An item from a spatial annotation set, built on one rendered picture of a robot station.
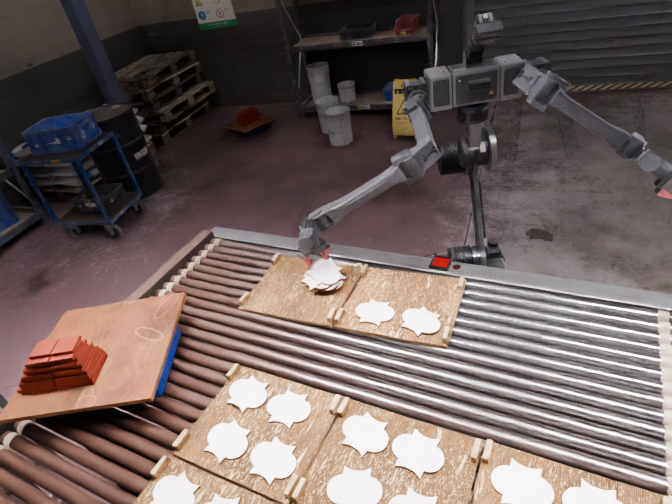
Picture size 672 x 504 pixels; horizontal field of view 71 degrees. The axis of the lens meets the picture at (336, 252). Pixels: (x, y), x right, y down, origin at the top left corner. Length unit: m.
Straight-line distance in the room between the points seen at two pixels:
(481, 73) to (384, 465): 1.54
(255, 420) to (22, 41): 5.84
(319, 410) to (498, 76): 1.50
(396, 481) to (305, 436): 0.29
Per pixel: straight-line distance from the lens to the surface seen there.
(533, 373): 1.60
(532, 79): 1.74
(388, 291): 1.83
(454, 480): 1.37
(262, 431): 1.52
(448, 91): 2.14
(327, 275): 1.85
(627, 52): 6.29
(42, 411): 1.81
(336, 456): 1.42
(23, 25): 6.86
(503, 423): 1.49
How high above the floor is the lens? 2.15
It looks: 36 degrees down
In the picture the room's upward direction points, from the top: 12 degrees counter-clockwise
